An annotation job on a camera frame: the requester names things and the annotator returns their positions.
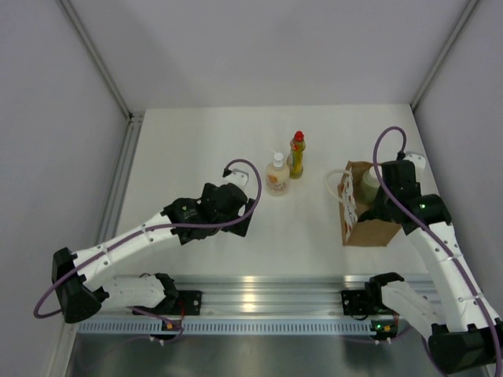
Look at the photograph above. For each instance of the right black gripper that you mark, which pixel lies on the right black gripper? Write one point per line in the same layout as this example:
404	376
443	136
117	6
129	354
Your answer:
380	205

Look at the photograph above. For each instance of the pale green white-capped bottle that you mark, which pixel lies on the pale green white-capped bottle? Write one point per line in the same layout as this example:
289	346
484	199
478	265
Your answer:
369	186

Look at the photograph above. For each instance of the right aluminium corner post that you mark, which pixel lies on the right aluminium corner post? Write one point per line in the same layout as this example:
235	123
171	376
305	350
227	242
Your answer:
454	36

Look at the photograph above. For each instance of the watermelon print canvas bag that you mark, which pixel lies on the watermelon print canvas bag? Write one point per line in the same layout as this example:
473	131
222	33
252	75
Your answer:
342	184

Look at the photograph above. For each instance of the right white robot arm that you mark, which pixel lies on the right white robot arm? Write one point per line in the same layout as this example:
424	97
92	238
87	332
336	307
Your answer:
467	331

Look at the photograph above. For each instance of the white slotted cable duct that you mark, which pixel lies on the white slotted cable duct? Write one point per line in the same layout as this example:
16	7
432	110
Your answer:
197	326

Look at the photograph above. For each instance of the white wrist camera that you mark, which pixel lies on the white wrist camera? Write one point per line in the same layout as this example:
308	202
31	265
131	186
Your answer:
236	177
418	160

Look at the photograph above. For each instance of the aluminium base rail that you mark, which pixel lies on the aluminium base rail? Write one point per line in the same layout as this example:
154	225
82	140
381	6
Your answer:
271	296

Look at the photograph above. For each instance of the aluminium corner post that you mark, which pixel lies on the aluminium corner post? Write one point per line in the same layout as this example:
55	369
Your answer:
97	60
454	36

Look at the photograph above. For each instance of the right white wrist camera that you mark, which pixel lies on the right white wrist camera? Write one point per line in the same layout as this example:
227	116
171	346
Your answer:
418	160

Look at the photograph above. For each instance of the yellow bottle red cap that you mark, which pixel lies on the yellow bottle red cap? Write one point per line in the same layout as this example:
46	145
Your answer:
295	159

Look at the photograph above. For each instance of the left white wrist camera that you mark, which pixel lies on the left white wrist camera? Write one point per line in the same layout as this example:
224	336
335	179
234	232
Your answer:
236	177

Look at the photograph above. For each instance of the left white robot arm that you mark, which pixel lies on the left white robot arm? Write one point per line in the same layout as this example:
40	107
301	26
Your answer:
87	281

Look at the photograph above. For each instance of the cream pump lotion bottle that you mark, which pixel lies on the cream pump lotion bottle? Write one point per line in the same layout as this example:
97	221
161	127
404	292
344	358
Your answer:
277	175

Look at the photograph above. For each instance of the left aluminium corner post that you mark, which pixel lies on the left aluminium corner post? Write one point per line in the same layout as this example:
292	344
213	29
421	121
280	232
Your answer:
97	60

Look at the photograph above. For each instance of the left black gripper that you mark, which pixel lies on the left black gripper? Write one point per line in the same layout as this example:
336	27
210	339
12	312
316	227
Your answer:
238	228

